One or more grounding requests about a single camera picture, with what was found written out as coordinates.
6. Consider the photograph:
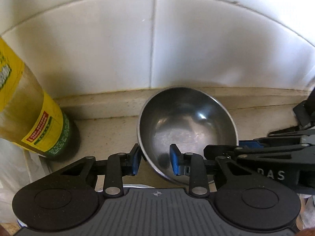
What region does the green yellow label sauce bottle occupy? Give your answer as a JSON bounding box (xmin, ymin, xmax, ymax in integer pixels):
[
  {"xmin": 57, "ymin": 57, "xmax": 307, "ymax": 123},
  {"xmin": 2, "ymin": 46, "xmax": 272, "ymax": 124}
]
[{"xmin": 1, "ymin": 40, "xmax": 80, "ymax": 160}]

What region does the white rose plate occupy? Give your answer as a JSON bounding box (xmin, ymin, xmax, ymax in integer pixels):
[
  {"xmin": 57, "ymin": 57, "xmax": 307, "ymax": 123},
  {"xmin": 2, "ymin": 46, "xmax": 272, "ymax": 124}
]
[{"xmin": 105, "ymin": 183, "xmax": 154, "ymax": 195}]

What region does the steel bowl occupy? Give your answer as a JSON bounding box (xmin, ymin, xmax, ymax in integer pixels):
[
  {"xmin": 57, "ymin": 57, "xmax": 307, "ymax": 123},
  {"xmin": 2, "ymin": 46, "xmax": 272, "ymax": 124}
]
[{"xmin": 137, "ymin": 86, "xmax": 239, "ymax": 185}]

